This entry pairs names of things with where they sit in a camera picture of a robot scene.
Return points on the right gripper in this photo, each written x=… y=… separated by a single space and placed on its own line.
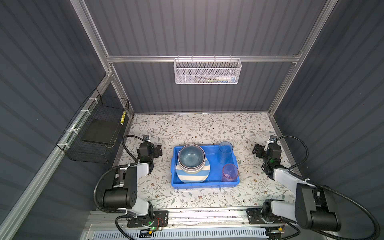
x=262 y=149

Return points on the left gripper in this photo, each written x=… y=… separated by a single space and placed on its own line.
x=156 y=151

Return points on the dark blue bowl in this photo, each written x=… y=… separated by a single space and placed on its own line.
x=191 y=156

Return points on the pink translucent cup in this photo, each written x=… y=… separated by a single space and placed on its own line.
x=230 y=173

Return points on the blue translucent cup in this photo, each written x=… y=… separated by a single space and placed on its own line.
x=225 y=152

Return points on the blue plastic bin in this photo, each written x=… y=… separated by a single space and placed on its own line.
x=214 y=179

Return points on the pink bowl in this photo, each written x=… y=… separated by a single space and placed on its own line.
x=193 y=170

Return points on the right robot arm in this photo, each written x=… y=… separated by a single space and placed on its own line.
x=313 y=209

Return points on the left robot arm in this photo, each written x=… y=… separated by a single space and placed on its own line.
x=117 y=189

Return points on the floral table mat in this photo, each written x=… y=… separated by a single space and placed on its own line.
x=242 y=130

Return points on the yellow tag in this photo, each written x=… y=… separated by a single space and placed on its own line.
x=123 y=117

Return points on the black pad in basket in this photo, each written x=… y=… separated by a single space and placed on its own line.
x=100 y=132

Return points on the white vented strip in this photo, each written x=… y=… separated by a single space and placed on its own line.
x=200 y=234

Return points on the pens in white basket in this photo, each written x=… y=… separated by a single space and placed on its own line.
x=218 y=79

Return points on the black wire wall basket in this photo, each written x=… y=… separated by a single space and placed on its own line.
x=101 y=107

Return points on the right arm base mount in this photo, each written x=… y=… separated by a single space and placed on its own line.
x=259 y=216

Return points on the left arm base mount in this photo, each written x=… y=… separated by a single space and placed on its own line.
x=155 y=219

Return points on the white wire mesh basket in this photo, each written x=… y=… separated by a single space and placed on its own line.
x=186 y=68

